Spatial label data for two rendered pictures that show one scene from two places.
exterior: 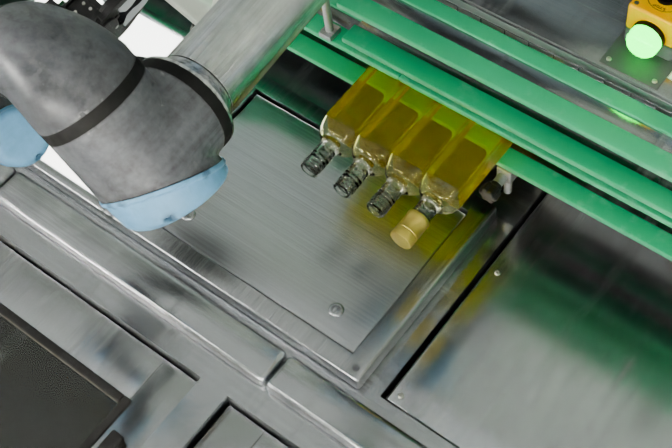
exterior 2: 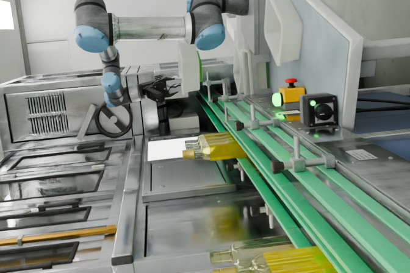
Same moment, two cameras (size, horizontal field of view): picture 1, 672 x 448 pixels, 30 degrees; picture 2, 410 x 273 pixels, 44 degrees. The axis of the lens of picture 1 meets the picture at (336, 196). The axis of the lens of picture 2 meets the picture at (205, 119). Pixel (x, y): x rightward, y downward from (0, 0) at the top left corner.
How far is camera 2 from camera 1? 1.66 m
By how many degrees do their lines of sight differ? 55
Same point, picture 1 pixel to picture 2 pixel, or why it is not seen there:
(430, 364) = (169, 207)
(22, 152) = (106, 81)
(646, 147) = not seen: hidden behind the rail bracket
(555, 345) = (208, 216)
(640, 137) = not seen: hidden behind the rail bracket
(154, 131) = (89, 13)
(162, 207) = (79, 30)
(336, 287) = (169, 183)
